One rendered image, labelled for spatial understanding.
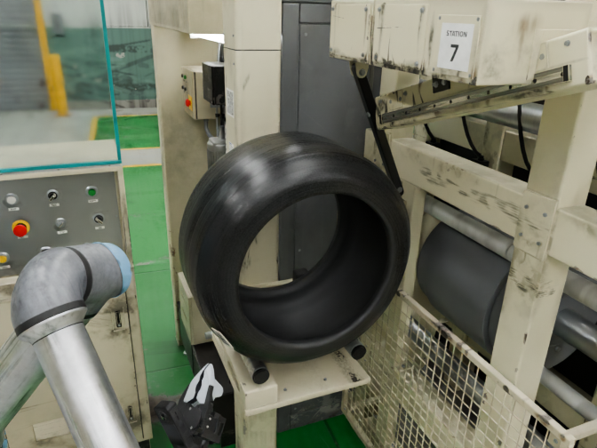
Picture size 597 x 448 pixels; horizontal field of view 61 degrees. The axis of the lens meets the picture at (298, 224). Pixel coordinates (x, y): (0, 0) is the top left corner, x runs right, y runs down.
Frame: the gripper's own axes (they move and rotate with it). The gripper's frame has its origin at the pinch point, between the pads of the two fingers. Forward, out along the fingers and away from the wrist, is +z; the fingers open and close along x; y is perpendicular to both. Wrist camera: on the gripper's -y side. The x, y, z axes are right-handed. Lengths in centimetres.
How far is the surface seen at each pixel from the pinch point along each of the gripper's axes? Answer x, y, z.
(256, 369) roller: -0.4, 17.4, 5.9
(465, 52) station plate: 61, -23, 52
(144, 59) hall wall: -626, 231, 636
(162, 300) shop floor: -177, 119, 80
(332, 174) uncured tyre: 28, -9, 42
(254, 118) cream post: -1, -10, 67
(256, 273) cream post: -18, 26, 39
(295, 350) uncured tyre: 9.0, 19.0, 11.6
